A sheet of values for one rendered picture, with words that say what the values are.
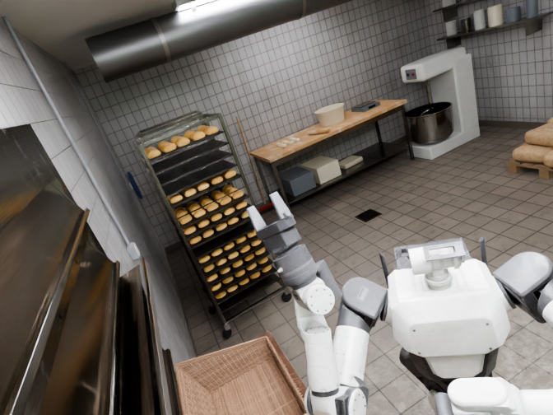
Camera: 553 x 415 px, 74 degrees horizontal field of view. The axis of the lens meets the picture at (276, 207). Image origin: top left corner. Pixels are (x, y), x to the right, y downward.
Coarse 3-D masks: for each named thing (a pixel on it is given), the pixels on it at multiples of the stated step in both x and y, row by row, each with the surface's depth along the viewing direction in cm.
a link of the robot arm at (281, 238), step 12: (264, 228) 86; (276, 228) 82; (288, 228) 84; (264, 240) 88; (276, 240) 85; (288, 240) 83; (276, 252) 85; (288, 252) 84; (300, 252) 84; (276, 264) 85; (288, 264) 83; (300, 264) 83
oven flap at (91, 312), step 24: (96, 264) 142; (96, 288) 126; (72, 312) 102; (96, 312) 113; (72, 336) 93; (96, 336) 102; (72, 360) 86; (96, 360) 94; (48, 384) 74; (72, 384) 80; (96, 384) 86; (48, 408) 69; (72, 408) 74; (96, 408) 80
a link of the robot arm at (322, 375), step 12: (312, 348) 83; (324, 348) 83; (312, 360) 83; (324, 360) 83; (312, 372) 83; (324, 372) 82; (336, 372) 84; (312, 384) 83; (324, 384) 82; (336, 384) 83; (312, 396) 84; (324, 396) 82; (336, 396) 82; (348, 396) 82; (324, 408) 82; (336, 408) 82
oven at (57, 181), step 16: (0, 128) 107; (32, 128) 141; (48, 160) 142; (64, 192) 145; (96, 240) 158; (80, 256) 125; (64, 304) 94; (64, 320) 89; (48, 352) 75; (48, 368) 72; (32, 400) 62
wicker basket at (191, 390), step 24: (192, 360) 183; (216, 360) 188; (240, 360) 194; (264, 360) 199; (192, 384) 181; (216, 384) 192; (240, 384) 191; (264, 384) 186; (288, 384) 181; (192, 408) 162; (216, 408) 182; (240, 408) 177; (264, 408) 172; (288, 408) 169
